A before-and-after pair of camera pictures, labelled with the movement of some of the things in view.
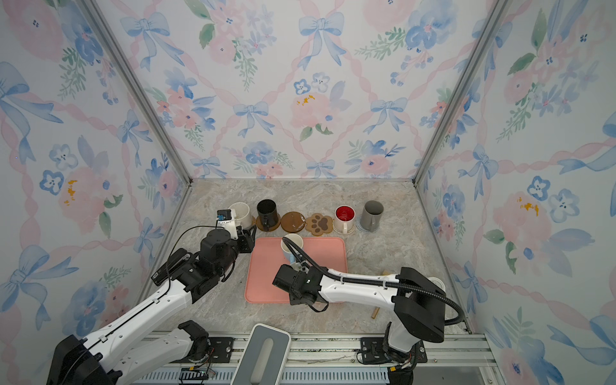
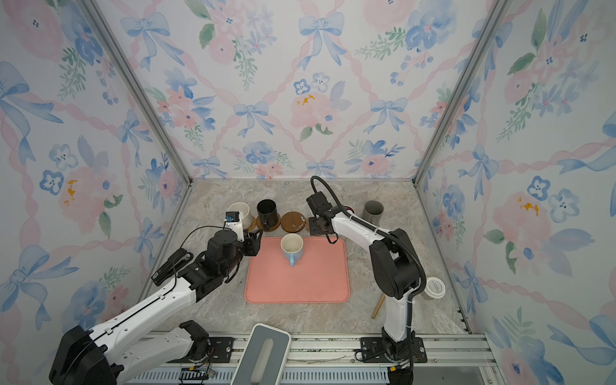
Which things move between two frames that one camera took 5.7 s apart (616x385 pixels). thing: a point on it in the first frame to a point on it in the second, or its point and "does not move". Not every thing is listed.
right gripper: [293, 298] to [313, 225]
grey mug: [370, 215] does not move
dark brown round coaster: [293, 221] does not move
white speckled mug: [243, 216] does not move
